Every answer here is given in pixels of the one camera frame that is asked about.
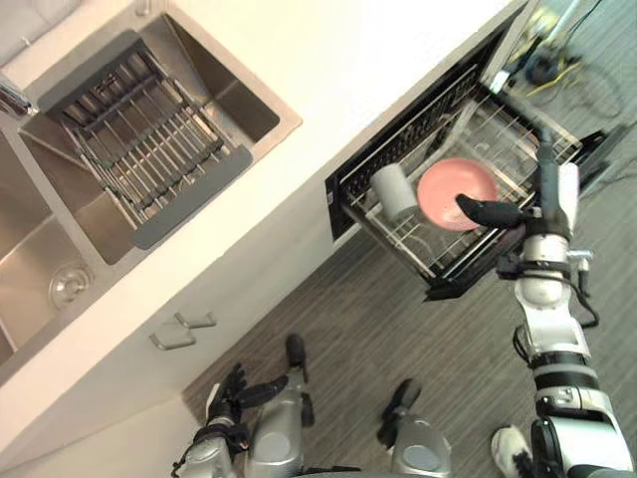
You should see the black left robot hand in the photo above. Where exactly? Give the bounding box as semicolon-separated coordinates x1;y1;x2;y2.
204;361;290;430

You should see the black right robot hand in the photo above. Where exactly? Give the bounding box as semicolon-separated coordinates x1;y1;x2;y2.
455;126;582;240

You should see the pink bowl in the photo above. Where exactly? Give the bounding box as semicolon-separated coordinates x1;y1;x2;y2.
416;157;500;233

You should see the grey cup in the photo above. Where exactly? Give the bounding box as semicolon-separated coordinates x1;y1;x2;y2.
368;162;418;220

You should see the round sink drain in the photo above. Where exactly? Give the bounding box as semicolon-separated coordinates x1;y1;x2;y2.
48;263;96;306

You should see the black drawer dishwasher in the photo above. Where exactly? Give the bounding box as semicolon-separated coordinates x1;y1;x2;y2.
323;29;623;303

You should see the grey metal sink drying rack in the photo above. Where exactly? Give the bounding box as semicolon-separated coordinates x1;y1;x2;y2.
38;29;255;250

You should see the stainless steel double sink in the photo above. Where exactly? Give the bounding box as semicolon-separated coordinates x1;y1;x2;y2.
0;9;304;384

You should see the chrome sink faucet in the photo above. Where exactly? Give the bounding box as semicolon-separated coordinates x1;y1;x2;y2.
0;74;39;119

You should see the silver left robot leg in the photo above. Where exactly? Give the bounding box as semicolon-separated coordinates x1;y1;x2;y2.
246;367;318;478

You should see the dark left robot foot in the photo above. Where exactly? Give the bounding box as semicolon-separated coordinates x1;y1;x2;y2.
284;333;310;384

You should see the dark robot foot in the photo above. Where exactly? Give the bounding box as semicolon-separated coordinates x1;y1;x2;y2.
387;377;424;415
284;333;310;384

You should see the white kitchen cabinet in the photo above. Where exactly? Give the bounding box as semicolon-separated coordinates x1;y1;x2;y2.
0;0;530;478

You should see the dark right robot foot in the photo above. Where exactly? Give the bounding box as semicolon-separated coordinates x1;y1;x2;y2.
387;377;424;415

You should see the person's foot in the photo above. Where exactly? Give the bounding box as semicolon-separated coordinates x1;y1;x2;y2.
491;425;534;478

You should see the silver cabinet handle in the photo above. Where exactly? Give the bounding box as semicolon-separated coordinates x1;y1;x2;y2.
173;311;218;330
148;323;196;351

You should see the black cable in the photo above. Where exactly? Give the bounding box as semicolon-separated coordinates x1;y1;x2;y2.
559;62;626;120

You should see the yellow cable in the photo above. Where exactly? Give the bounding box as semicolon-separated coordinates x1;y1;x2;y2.
517;9;584;97

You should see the metal wire dishwasher rack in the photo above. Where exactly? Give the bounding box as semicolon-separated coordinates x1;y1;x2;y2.
342;89;583;280

